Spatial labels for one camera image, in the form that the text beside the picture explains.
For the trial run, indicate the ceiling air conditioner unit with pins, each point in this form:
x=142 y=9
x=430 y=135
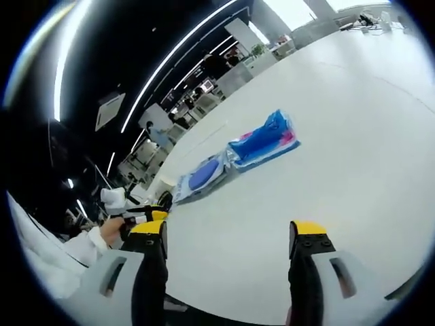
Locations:
x=109 y=112

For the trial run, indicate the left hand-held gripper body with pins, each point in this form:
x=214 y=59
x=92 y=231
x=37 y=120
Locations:
x=113 y=200

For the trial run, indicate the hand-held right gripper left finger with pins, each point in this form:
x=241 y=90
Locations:
x=149 y=271

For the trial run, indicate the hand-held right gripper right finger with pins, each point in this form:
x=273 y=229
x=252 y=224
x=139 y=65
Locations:
x=306 y=271

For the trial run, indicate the small devices on tabletop edge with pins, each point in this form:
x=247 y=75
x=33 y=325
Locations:
x=374 y=20

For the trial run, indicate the blue plastic bag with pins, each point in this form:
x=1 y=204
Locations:
x=265 y=142

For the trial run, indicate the person's left hand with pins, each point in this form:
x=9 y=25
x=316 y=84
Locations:
x=113 y=232

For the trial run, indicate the clear bag with blue disc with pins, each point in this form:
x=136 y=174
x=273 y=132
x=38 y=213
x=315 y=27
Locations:
x=200 y=178

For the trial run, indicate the green potted plant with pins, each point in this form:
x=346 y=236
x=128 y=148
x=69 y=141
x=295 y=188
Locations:
x=259 y=51

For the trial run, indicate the white tabletop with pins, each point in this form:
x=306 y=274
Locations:
x=323 y=136

